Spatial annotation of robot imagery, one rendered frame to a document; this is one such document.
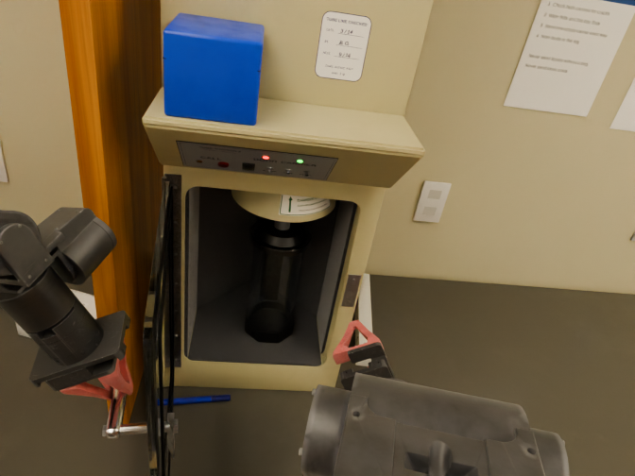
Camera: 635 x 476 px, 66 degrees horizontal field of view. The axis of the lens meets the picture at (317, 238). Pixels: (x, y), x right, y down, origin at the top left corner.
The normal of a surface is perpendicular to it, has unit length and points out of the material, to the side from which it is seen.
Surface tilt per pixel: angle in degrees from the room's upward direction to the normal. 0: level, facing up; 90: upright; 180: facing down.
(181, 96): 90
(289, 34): 90
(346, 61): 90
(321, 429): 39
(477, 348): 0
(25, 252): 73
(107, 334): 24
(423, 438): 11
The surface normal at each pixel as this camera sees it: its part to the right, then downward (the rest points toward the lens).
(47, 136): 0.07, 0.55
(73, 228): 0.93, 0.07
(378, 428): 0.08, -0.92
